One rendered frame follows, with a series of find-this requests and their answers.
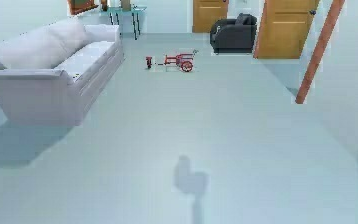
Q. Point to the red toy cart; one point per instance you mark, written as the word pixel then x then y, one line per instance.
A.
pixel 182 61

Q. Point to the small red toy piece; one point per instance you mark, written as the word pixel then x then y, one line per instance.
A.
pixel 149 61

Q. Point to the black armchair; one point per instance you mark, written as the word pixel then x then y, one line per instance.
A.
pixel 232 35

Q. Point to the brown wooden door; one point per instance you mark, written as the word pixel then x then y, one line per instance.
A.
pixel 283 30
pixel 208 16

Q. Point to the glass side table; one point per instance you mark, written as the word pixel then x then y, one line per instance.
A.
pixel 127 11

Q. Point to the tan box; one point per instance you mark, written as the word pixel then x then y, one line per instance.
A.
pixel 126 4

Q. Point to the white sofa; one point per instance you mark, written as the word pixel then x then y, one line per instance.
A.
pixel 50 63

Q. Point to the brown framed wall picture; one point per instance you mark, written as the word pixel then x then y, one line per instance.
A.
pixel 80 5

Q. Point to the brown door frame post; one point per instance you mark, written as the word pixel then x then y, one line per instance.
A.
pixel 320 50

